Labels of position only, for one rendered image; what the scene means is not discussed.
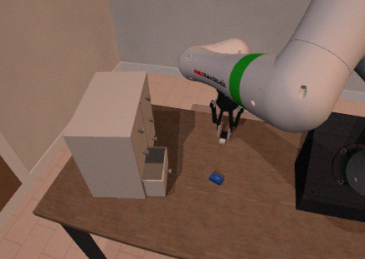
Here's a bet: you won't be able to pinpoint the blue rectangular block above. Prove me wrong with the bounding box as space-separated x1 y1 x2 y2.
208 173 224 186

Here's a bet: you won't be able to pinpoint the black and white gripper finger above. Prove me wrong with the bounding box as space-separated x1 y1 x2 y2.
210 101 224 137
227 106 244 139

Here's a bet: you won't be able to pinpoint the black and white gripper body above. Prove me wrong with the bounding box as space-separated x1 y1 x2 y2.
216 93 239 112

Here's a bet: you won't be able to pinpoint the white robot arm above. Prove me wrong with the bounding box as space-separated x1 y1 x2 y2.
178 0 365 196

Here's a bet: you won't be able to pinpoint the beige small chest of drawers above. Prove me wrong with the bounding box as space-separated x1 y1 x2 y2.
63 71 147 199

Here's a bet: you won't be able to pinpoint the tan wooden drawer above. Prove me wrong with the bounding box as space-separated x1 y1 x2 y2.
140 77 151 121
144 101 154 142
148 122 157 147
141 147 172 196
137 133 148 176
131 104 145 157

